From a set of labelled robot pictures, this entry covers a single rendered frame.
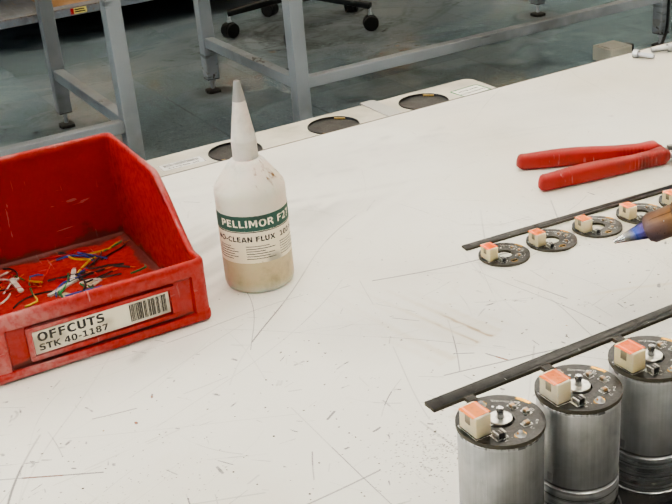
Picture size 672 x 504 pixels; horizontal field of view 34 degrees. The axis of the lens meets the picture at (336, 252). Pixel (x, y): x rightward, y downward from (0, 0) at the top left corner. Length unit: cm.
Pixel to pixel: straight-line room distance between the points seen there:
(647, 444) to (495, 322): 16
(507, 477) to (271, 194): 24
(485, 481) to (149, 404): 18
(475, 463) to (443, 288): 22
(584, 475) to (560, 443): 1
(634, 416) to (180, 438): 18
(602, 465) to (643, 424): 2
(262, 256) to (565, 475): 23
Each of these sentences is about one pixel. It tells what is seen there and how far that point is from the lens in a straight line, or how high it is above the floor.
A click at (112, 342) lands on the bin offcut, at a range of 50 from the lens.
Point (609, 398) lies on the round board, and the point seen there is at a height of 81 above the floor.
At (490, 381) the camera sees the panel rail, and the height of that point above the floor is 81.
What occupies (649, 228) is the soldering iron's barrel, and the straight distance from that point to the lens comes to 30.
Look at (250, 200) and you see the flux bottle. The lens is 51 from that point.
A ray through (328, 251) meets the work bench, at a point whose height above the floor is 75.
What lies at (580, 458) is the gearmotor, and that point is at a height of 80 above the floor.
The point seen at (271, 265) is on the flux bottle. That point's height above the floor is 76.
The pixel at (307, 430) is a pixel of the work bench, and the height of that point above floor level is 75.
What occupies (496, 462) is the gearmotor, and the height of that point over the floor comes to 81.
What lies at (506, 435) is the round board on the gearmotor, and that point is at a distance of 31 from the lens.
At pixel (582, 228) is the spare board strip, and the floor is 75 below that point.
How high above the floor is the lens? 99
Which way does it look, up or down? 25 degrees down
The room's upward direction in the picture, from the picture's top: 5 degrees counter-clockwise
